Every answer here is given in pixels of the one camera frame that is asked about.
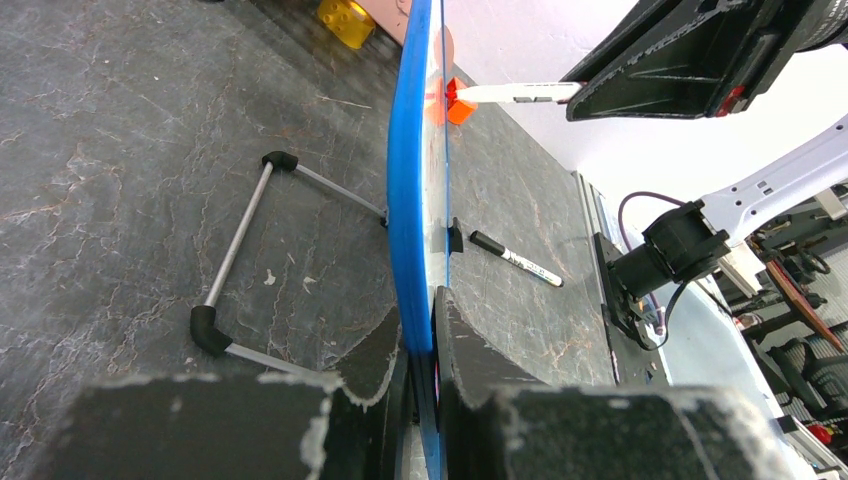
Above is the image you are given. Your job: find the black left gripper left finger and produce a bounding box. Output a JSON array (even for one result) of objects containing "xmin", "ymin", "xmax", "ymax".
[{"xmin": 32, "ymin": 309, "xmax": 406, "ymax": 479}]

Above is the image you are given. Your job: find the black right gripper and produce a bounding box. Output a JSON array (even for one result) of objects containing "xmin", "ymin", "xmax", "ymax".
[{"xmin": 563, "ymin": 1, "xmax": 847, "ymax": 122}]

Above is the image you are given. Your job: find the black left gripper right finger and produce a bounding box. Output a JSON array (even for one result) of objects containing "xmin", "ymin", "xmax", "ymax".
[{"xmin": 434, "ymin": 287, "xmax": 795, "ymax": 479}]

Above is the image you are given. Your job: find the red whiteboard marker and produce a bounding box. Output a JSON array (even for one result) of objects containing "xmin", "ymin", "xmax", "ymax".
[{"xmin": 446, "ymin": 82, "xmax": 584, "ymax": 104}]

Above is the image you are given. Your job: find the blue framed whiteboard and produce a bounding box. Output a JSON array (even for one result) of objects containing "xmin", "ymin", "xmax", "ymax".
[{"xmin": 387, "ymin": 1, "xmax": 450, "ymax": 479}]

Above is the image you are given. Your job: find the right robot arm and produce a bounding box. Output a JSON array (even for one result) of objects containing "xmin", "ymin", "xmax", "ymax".
[{"xmin": 566, "ymin": 1, "xmax": 847, "ymax": 297}]

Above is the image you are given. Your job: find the black whiteboard marker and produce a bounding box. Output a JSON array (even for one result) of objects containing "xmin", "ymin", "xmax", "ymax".
[{"xmin": 469, "ymin": 230, "xmax": 564, "ymax": 288}]

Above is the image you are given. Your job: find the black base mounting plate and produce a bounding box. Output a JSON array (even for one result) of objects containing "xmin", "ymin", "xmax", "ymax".
[{"xmin": 591, "ymin": 233, "xmax": 670, "ymax": 386}]

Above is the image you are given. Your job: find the orange round tape measure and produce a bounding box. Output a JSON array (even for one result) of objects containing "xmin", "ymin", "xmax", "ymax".
[{"xmin": 446, "ymin": 77, "xmax": 478, "ymax": 125}]

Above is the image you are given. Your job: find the yellow toy brick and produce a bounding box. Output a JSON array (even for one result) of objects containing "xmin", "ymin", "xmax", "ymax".
[{"xmin": 317, "ymin": 0, "xmax": 376, "ymax": 50}]

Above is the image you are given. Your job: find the wire whiteboard stand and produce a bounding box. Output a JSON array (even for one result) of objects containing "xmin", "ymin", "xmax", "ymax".
[{"xmin": 190, "ymin": 150, "xmax": 465, "ymax": 379}]

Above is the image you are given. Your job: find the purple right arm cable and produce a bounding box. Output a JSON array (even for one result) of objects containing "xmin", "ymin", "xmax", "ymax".
[{"xmin": 617, "ymin": 191, "xmax": 687, "ymax": 333}]

